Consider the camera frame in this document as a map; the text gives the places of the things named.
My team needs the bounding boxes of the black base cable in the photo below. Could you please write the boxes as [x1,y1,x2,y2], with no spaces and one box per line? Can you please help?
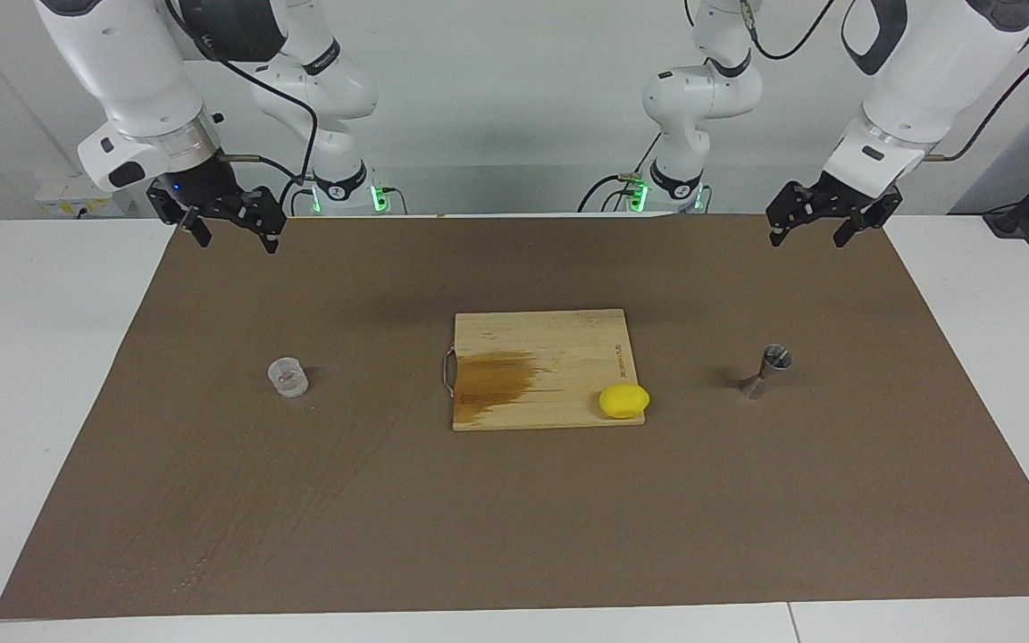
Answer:
[577,132,663,213]
[278,177,314,217]

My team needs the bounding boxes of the yellow lemon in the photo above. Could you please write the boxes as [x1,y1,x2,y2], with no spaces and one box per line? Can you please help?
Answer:
[598,384,651,420]

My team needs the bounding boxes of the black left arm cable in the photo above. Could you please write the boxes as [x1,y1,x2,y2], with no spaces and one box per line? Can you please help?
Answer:
[684,0,1029,163]

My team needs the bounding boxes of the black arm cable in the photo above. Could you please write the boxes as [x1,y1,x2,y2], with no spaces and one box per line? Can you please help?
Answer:
[162,0,319,211]
[684,0,1029,163]

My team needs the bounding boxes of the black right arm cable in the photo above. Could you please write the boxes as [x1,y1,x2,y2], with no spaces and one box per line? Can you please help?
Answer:
[162,0,319,211]

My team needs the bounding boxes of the wooden cutting board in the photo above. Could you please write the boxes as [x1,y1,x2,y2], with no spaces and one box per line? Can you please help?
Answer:
[440,309,647,432]

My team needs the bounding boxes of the brown table mat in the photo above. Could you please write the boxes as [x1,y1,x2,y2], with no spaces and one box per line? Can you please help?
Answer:
[0,213,1029,620]

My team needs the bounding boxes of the black right base cable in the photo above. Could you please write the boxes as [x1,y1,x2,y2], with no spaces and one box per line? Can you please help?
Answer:
[278,177,314,217]

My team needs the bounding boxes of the white box yellow label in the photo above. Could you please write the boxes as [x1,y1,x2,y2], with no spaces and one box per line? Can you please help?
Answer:
[35,174,136,218]

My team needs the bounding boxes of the steel cocktail jigger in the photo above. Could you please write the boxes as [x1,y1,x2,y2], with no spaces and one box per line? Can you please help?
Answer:
[739,344,793,401]

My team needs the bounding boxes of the clear plastic measuring cup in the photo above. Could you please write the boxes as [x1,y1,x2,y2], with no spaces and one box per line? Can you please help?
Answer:
[267,357,310,398]

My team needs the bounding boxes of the black left base cable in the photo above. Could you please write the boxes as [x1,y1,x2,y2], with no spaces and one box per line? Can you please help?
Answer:
[577,132,663,213]

